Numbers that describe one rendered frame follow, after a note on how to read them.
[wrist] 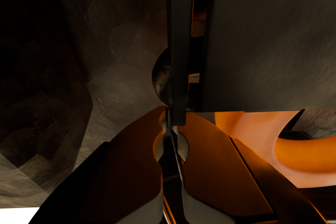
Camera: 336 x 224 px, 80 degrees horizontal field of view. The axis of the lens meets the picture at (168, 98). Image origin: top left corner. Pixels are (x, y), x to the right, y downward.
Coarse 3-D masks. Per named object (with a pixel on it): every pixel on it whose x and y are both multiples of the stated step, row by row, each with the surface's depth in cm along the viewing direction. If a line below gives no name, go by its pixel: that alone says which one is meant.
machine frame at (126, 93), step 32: (64, 0) 14; (96, 0) 14; (128, 0) 14; (160, 0) 14; (96, 32) 16; (128, 32) 16; (160, 32) 16; (192, 32) 16; (96, 64) 18; (128, 64) 18; (96, 96) 21; (128, 96) 21; (96, 128) 24; (288, 128) 26; (320, 128) 26
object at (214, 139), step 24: (192, 120) 11; (192, 144) 9; (216, 144) 9; (192, 168) 8; (216, 168) 8; (240, 168) 8; (192, 192) 7; (216, 192) 7; (240, 192) 7; (192, 216) 7; (216, 216) 7; (240, 216) 6; (264, 216) 6
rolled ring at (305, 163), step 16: (224, 112) 12; (240, 112) 10; (256, 112) 10; (272, 112) 10; (288, 112) 10; (224, 128) 12; (240, 128) 11; (256, 128) 11; (272, 128) 11; (256, 144) 12; (272, 144) 13; (288, 144) 18; (304, 144) 18; (320, 144) 18; (272, 160) 14; (288, 160) 16; (304, 160) 17; (320, 160) 17; (288, 176) 16; (304, 176) 16; (320, 176) 16
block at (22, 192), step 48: (0, 0) 9; (48, 0) 12; (0, 48) 9; (48, 48) 12; (0, 96) 8; (48, 96) 12; (0, 144) 9; (48, 144) 12; (0, 192) 11; (48, 192) 12
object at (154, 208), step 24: (144, 120) 11; (168, 120) 14; (120, 144) 9; (144, 144) 9; (120, 168) 8; (144, 168) 8; (96, 192) 7; (120, 192) 7; (144, 192) 7; (96, 216) 6; (120, 216) 6; (144, 216) 7
